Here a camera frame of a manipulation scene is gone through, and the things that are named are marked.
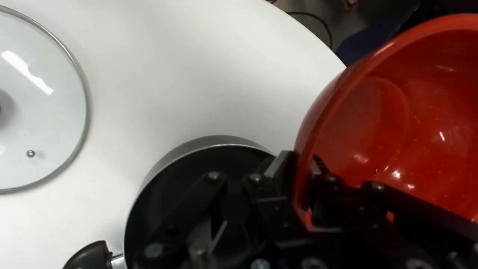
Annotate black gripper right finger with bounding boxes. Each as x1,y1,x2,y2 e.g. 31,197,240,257
305,154,478,269

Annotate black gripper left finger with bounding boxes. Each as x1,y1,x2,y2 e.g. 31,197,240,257
140,148,300,269

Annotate orange plastic bowl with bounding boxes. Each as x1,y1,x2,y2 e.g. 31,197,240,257
291,12,478,236

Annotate black cooking pot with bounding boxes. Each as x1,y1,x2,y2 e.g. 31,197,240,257
63,134,300,269

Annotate dark blue chair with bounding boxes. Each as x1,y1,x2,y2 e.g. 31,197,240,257
334,13,415,66

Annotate glass pot lid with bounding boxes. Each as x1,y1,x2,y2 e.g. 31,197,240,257
0,4,92,196

